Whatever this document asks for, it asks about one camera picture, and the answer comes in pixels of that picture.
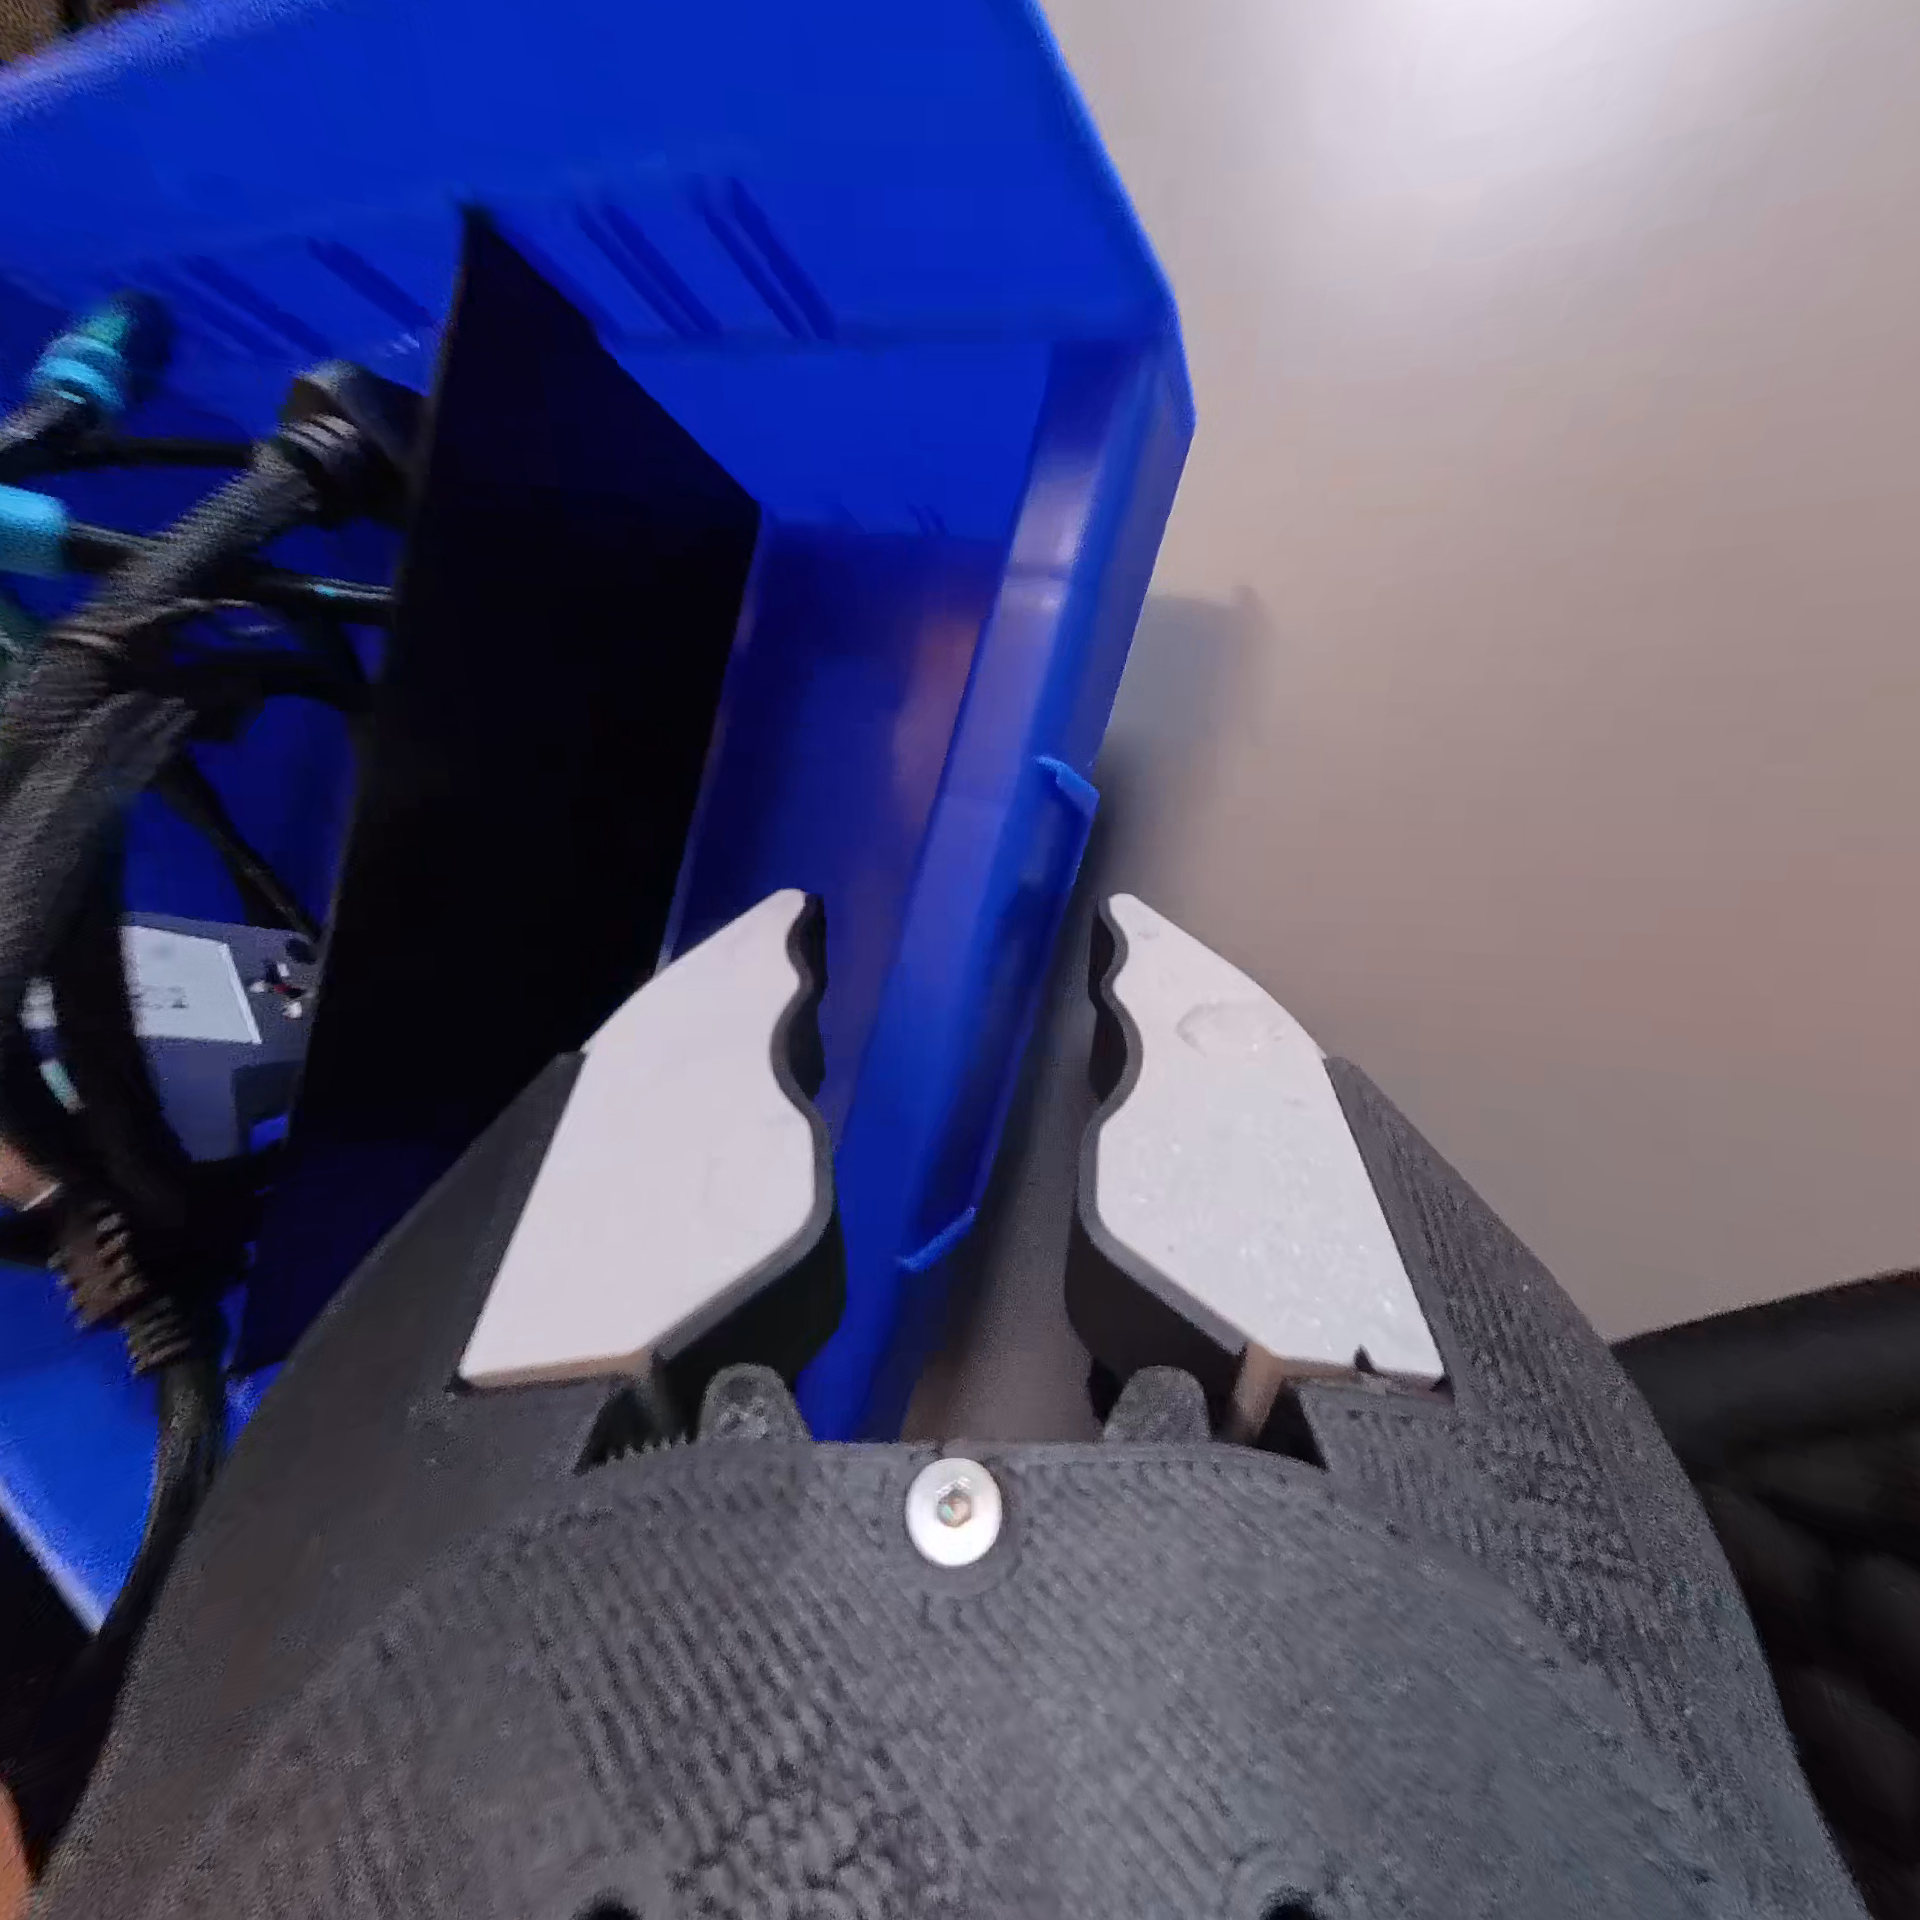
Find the silver hub adapter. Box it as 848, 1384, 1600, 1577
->
119, 912, 325, 1160

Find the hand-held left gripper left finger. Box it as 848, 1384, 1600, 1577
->
455, 887, 841, 1418

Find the blue plastic bin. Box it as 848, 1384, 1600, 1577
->
0, 0, 1199, 1637

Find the black bin divider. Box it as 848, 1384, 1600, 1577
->
239, 209, 767, 1374

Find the thick black braided cable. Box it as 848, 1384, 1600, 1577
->
0, 367, 414, 1629

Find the black chair armrest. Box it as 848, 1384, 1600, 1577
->
1612, 1265, 1920, 1920

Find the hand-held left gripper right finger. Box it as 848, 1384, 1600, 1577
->
1065, 892, 1448, 1431

